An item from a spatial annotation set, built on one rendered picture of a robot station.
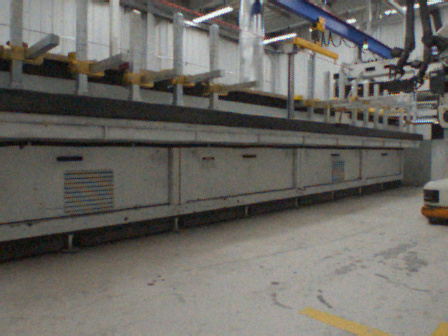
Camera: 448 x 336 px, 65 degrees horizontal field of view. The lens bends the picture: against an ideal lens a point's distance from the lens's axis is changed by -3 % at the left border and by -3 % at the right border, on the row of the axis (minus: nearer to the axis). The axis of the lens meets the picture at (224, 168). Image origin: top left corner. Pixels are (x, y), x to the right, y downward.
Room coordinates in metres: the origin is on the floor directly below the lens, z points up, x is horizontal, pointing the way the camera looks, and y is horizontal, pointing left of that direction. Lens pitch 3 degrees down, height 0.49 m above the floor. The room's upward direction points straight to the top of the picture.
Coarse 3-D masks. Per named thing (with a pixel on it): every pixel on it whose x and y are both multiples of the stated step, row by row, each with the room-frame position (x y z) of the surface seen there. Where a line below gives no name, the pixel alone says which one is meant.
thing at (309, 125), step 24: (0, 96) 1.23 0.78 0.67; (24, 96) 1.29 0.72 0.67; (48, 96) 1.35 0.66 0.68; (72, 96) 1.42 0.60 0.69; (96, 96) 1.49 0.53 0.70; (168, 120) 1.75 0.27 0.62; (192, 120) 1.85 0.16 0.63; (216, 120) 1.98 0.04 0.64; (240, 120) 2.11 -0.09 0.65; (264, 120) 2.27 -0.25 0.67; (288, 120) 2.46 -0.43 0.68; (312, 120) 2.70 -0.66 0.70
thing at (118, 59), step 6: (120, 54) 1.31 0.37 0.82; (126, 54) 1.32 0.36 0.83; (102, 60) 1.40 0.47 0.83; (108, 60) 1.37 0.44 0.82; (114, 60) 1.34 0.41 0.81; (120, 60) 1.31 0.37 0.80; (126, 60) 1.32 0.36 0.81; (90, 66) 1.48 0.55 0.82; (96, 66) 1.44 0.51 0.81; (102, 66) 1.40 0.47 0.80; (108, 66) 1.39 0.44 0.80; (114, 66) 1.39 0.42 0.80; (96, 72) 1.50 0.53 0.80
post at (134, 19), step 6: (132, 12) 1.64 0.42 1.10; (138, 12) 1.66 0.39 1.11; (132, 18) 1.64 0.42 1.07; (138, 18) 1.65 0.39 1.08; (132, 24) 1.64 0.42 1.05; (138, 24) 1.65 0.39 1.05; (132, 30) 1.64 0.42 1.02; (138, 30) 1.65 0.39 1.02; (132, 36) 1.64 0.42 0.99; (138, 36) 1.65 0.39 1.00; (132, 42) 1.64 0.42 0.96; (138, 42) 1.65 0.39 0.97; (132, 48) 1.64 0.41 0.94; (138, 48) 1.65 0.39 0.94; (132, 54) 1.64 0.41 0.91; (138, 54) 1.65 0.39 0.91; (132, 60) 1.64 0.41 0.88; (138, 60) 1.65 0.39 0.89; (132, 66) 1.64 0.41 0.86; (138, 66) 1.65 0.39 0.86; (138, 72) 1.65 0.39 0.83; (132, 84) 1.64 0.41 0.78; (132, 90) 1.64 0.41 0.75; (138, 90) 1.66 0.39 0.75; (138, 96) 1.66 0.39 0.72
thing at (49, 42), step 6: (48, 36) 1.14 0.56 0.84; (54, 36) 1.13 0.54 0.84; (42, 42) 1.17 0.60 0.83; (48, 42) 1.14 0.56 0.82; (54, 42) 1.13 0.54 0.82; (30, 48) 1.26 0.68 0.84; (36, 48) 1.22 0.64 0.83; (42, 48) 1.18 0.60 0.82; (48, 48) 1.19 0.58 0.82; (30, 54) 1.26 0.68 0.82; (36, 54) 1.26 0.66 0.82
